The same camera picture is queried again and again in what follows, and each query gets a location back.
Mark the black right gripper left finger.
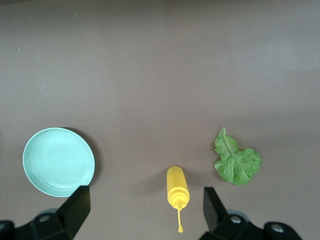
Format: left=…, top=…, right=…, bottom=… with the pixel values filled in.
left=0, top=185, right=91, bottom=240

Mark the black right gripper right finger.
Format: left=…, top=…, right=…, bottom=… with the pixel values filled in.
left=199, top=186, right=305, bottom=240

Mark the yellow squeeze bottle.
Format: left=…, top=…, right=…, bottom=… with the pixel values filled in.
left=166, top=165, right=191, bottom=234

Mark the green lettuce leaf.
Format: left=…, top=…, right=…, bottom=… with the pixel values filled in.
left=213, top=126, right=262, bottom=186

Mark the green plate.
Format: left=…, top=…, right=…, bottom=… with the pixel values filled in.
left=22, top=127, right=96, bottom=198

